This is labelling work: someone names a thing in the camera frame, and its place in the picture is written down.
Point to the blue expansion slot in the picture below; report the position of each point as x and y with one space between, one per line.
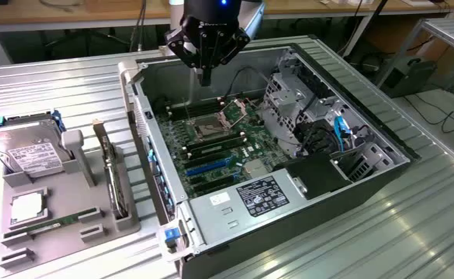
207 167

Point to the grey parts rack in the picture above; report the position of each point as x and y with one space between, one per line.
67 241

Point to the graphics card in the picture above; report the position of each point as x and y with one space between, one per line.
112 174

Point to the CPU socket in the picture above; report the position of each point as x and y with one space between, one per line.
208 128

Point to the thin locking lever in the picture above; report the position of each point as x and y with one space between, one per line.
187 110

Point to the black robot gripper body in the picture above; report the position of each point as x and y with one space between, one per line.
211 17

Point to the open PC case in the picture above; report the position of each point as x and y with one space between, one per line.
164 84

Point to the installed RAM stick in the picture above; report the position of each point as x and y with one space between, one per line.
216 145

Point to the silver hard disk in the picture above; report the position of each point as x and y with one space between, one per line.
28 151

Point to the silver chipset heat sink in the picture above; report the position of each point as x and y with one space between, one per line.
254 170

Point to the wooden desk with white frame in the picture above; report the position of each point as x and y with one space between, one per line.
113 7

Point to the silver CPU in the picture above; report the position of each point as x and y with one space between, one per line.
27 207

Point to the blue case latch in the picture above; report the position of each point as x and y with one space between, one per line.
171 234

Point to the silver power supply unit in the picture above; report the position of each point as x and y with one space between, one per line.
219 221

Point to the metal slat side table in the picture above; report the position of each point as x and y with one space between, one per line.
451 29

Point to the long black expansion slot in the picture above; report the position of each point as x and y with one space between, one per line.
212 180
215 187
204 158

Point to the loose green RAM stick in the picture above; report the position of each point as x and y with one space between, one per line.
52 222

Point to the metal socket cover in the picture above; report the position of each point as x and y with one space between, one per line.
232 112

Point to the green motherboard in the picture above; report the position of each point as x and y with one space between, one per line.
246 145

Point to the metal disk bay cage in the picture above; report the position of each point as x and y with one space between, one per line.
284 96

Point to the black box on floor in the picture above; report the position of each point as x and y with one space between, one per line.
408 78

